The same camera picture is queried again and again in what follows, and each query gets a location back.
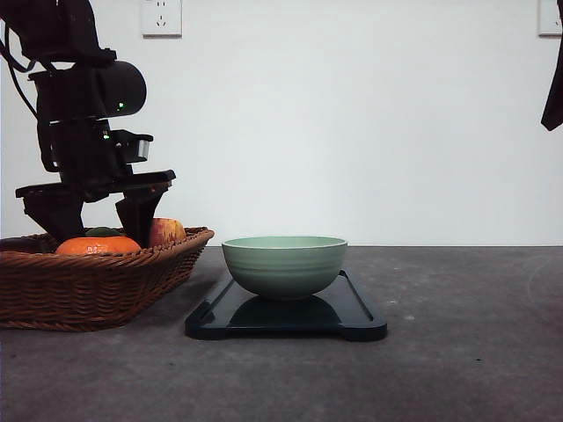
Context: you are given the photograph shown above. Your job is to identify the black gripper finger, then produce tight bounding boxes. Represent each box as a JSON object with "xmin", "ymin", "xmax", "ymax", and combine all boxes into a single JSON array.
[{"xmin": 541, "ymin": 0, "xmax": 563, "ymax": 131}]

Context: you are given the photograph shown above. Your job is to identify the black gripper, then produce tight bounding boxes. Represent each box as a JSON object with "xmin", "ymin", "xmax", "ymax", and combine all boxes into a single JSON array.
[{"xmin": 15, "ymin": 118, "xmax": 176, "ymax": 248}]

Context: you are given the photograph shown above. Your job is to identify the green ceramic bowl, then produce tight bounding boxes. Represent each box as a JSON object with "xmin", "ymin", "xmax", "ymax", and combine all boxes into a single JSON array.
[{"xmin": 222, "ymin": 236, "xmax": 347, "ymax": 301}]

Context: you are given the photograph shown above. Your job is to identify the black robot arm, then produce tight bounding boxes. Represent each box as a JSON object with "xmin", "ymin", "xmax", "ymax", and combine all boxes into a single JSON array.
[{"xmin": 0, "ymin": 0, "xmax": 176, "ymax": 248}]

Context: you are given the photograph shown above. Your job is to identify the brown wicker basket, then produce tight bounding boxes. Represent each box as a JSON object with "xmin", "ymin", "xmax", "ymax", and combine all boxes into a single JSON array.
[{"xmin": 0, "ymin": 227, "xmax": 215, "ymax": 331}]

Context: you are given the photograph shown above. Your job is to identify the green lime fruit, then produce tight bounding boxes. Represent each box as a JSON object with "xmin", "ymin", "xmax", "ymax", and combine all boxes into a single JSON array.
[{"xmin": 85, "ymin": 227, "xmax": 121, "ymax": 236}]

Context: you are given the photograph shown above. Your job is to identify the orange mandarin fruit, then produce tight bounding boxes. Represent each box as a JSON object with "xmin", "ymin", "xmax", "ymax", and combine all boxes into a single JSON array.
[{"xmin": 55, "ymin": 236, "xmax": 142, "ymax": 254}]

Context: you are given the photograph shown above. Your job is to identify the red yellow apple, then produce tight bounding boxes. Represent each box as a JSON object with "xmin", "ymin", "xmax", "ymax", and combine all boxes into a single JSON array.
[{"xmin": 150, "ymin": 218, "xmax": 186, "ymax": 246}]

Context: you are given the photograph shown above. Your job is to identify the dark rectangular tray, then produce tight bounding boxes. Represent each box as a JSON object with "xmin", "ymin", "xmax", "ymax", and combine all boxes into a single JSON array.
[{"xmin": 185, "ymin": 270, "xmax": 387, "ymax": 341}]

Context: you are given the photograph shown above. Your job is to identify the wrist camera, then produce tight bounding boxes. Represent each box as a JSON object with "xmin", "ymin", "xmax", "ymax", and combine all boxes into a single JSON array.
[{"xmin": 110, "ymin": 129, "xmax": 154, "ymax": 164}]

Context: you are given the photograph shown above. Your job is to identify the white wall socket right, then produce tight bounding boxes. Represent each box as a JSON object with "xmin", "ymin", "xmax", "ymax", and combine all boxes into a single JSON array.
[{"xmin": 537, "ymin": 0, "xmax": 562, "ymax": 38}]

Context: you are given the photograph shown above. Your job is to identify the white wall socket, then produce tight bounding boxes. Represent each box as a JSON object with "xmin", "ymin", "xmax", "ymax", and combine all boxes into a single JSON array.
[
  {"xmin": 537, "ymin": 0, "xmax": 562, "ymax": 38},
  {"xmin": 140, "ymin": 0, "xmax": 183, "ymax": 42}
]

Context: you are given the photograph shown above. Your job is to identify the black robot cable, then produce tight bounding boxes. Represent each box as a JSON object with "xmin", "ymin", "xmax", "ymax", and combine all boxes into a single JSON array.
[{"xmin": 0, "ymin": 23, "xmax": 40, "ymax": 119}]

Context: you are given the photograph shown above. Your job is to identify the white wall socket left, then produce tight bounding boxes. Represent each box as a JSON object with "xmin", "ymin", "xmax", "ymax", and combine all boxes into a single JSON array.
[{"xmin": 140, "ymin": 0, "xmax": 183, "ymax": 42}]

